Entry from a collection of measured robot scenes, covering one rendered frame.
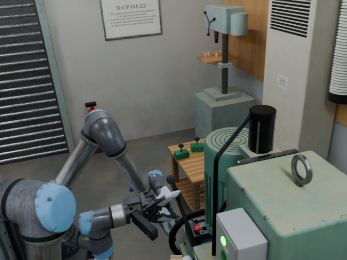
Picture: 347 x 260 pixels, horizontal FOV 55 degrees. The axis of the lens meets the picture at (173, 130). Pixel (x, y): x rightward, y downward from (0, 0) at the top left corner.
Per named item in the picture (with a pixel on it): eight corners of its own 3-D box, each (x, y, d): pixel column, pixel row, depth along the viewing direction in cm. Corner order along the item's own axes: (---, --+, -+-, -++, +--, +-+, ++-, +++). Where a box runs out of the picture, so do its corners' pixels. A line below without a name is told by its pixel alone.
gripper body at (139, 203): (154, 188, 119) (121, 196, 117) (160, 207, 113) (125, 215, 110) (155, 201, 124) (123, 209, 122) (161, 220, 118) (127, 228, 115)
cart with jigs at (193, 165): (233, 179, 327) (235, 120, 298) (266, 215, 278) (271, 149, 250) (170, 195, 309) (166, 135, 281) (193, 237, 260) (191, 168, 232)
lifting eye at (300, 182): (294, 175, 68) (297, 147, 65) (312, 192, 63) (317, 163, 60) (287, 176, 68) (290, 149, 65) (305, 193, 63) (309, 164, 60)
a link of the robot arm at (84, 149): (35, 217, 144) (99, 113, 138) (33, 198, 156) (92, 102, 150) (60, 224, 151) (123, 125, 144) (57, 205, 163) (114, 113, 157)
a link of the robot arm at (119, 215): (112, 219, 109) (115, 233, 114) (126, 216, 110) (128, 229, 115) (109, 201, 115) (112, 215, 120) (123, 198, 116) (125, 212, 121)
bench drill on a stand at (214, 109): (230, 140, 400) (233, 1, 330) (258, 165, 347) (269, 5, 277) (193, 148, 386) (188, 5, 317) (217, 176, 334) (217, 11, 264)
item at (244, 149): (265, 162, 86) (270, 101, 78) (282, 179, 79) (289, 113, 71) (237, 168, 84) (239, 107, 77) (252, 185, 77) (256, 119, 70)
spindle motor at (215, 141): (245, 202, 116) (248, 122, 102) (271, 237, 101) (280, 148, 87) (197, 213, 112) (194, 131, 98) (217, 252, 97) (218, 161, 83)
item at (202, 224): (213, 221, 138) (212, 210, 135) (223, 239, 128) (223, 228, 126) (183, 228, 135) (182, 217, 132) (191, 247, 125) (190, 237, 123)
